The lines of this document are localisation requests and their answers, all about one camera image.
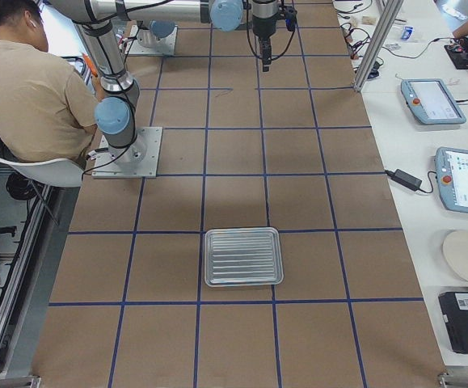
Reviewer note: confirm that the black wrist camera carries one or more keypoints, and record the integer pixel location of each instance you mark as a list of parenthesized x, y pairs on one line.
[(289, 15)]

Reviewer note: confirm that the teach pendant near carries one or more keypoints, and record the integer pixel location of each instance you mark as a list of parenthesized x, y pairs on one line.
[(452, 178)]

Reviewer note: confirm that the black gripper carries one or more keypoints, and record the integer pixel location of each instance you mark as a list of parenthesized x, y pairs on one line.
[(263, 25)]

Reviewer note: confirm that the silver ribbed metal tray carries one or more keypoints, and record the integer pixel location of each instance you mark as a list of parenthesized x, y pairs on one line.
[(242, 257)]

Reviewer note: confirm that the teach pendant far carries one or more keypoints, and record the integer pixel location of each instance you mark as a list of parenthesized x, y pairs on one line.
[(430, 102)]

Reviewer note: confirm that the teach pendant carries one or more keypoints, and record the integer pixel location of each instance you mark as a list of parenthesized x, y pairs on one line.
[(430, 102), (452, 178)]

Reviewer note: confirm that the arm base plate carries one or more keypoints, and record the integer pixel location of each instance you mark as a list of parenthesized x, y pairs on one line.
[(155, 40), (140, 160)]

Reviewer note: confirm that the white plastic chair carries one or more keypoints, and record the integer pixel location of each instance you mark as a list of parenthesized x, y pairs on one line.
[(58, 172)]

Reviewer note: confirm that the person in beige shirt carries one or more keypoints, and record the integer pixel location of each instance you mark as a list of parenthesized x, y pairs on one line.
[(46, 109)]

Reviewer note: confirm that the black power adapter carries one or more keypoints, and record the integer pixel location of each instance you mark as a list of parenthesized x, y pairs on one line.
[(404, 179)]

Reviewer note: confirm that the aluminium frame post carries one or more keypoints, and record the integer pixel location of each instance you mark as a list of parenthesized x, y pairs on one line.
[(382, 28)]

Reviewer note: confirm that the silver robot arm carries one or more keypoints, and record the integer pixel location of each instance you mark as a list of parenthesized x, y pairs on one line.
[(93, 20)]

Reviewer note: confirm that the orange handled tool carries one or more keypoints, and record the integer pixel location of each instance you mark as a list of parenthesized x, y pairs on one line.
[(90, 65)]

